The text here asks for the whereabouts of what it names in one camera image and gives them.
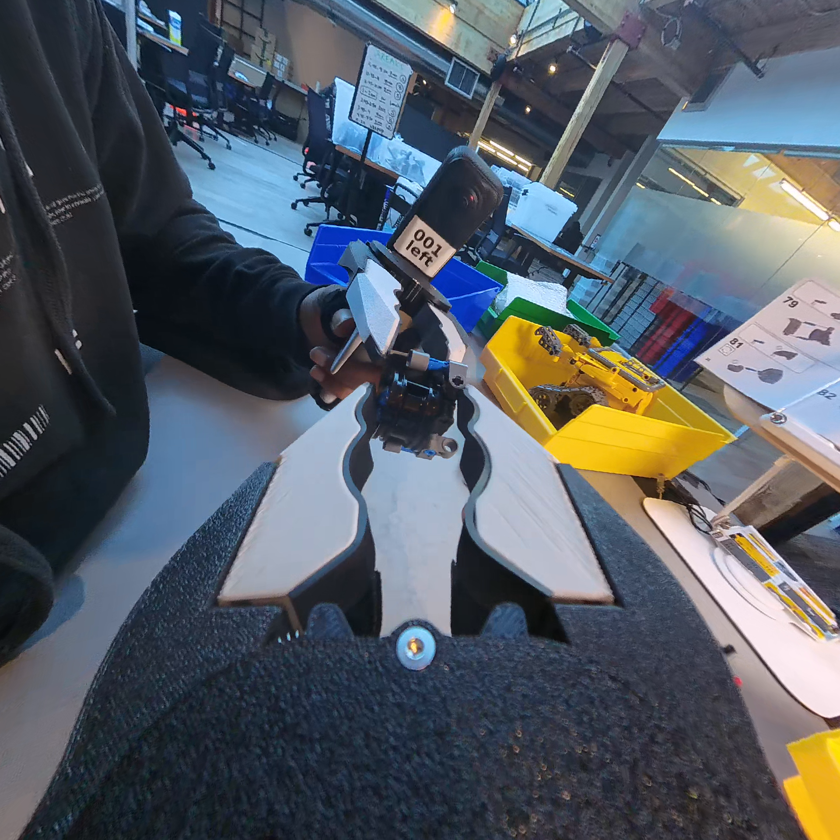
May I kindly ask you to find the white foam sheet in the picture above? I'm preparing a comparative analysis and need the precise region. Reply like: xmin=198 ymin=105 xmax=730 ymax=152
xmin=494 ymin=271 xmax=570 ymax=317

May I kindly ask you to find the black cable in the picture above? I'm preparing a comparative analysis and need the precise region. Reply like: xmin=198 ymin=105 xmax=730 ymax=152
xmin=651 ymin=471 xmax=731 ymax=537

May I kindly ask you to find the white air vent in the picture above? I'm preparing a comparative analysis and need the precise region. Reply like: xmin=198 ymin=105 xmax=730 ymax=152
xmin=444 ymin=56 xmax=483 ymax=101

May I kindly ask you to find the wooden table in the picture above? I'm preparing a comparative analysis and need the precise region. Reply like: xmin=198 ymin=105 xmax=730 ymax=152
xmin=507 ymin=222 xmax=616 ymax=287

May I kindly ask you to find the yellow plastic storage bin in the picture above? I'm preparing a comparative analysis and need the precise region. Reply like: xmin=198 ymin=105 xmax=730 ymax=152
xmin=479 ymin=314 xmax=739 ymax=480
xmin=782 ymin=728 xmax=840 ymax=840

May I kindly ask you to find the frosted glass partition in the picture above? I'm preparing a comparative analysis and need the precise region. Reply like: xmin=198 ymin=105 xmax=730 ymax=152
xmin=589 ymin=185 xmax=840 ymax=317

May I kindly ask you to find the pale booklet stand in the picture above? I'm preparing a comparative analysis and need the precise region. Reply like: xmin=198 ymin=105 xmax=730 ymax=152
xmin=721 ymin=381 xmax=840 ymax=527

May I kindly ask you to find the black office chair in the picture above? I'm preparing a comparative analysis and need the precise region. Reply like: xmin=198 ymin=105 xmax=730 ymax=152
xmin=290 ymin=84 xmax=360 ymax=238
xmin=471 ymin=185 xmax=517 ymax=265
xmin=159 ymin=38 xmax=235 ymax=172

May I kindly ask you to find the yellow black flat packet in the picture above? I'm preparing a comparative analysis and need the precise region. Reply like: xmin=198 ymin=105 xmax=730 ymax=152
xmin=710 ymin=524 xmax=840 ymax=642

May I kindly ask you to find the small whiteboard sign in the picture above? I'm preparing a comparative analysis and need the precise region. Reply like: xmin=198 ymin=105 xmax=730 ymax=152
xmin=346 ymin=41 xmax=416 ymax=221

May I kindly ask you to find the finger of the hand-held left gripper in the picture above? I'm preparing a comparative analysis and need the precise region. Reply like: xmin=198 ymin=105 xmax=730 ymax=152
xmin=430 ymin=307 xmax=471 ymax=371
xmin=345 ymin=258 xmax=403 ymax=360

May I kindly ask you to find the green plastic storage bin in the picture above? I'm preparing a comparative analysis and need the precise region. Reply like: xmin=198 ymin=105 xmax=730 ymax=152
xmin=474 ymin=260 xmax=622 ymax=349

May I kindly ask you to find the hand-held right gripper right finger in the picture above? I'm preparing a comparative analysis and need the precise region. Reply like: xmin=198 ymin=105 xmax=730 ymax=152
xmin=453 ymin=384 xmax=616 ymax=637

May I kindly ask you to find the white flat pad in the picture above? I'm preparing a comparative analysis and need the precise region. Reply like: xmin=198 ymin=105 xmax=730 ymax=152
xmin=642 ymin=495 xmax=840 ymax=721

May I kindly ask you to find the blue plastic storage bin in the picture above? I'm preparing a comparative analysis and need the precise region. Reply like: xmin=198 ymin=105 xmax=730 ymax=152
xmin=304 ymin=223 xmax=506 ymax=336

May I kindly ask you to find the grey curved brick panel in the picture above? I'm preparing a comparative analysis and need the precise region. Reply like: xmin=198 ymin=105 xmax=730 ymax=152
xmin=382 ymin=348 xmax=471 ymax=462

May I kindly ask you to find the clear plastic storage box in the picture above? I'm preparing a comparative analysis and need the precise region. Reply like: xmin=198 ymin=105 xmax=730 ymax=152
xmin=507 ymin=179 xmax=580 ymax=245
xmin=330 ymin=77 xmax=454 ymax=183

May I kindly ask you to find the yellow toy tracked robot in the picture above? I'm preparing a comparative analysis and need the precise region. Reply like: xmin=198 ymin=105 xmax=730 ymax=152
xmin=528 ymin=322 xmax=668 ymax=422

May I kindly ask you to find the wire mesh rack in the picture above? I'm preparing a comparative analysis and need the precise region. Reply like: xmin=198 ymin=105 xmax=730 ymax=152
xmin=583 ymin=261 xmax=744 ymax=383

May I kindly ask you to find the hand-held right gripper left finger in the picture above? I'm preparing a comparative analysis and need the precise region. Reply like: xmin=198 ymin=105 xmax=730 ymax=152
xmin=218 ymin=384 xmax=382 ymax=636

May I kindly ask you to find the person's left hand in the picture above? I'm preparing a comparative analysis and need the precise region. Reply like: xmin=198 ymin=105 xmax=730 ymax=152
xmin=298 ymin=285 xmax=383 ymax=404

